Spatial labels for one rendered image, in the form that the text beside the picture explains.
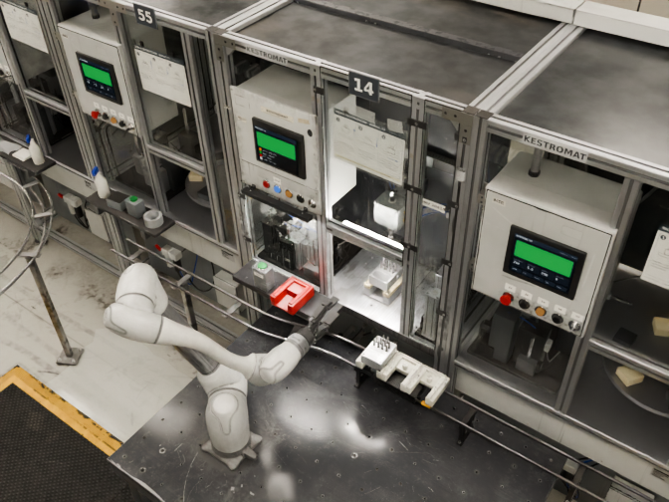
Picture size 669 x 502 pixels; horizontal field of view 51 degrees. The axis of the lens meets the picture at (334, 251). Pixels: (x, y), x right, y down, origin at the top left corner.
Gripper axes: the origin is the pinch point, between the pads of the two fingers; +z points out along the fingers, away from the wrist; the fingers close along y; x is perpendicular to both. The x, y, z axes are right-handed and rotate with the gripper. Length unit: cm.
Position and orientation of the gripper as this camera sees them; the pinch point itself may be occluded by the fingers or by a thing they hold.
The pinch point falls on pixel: (333, 309)
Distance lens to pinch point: 280.5
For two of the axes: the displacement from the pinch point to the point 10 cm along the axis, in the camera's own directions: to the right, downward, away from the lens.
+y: -0.2, -7.5, -6.6
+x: -8.1, -3.7, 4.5
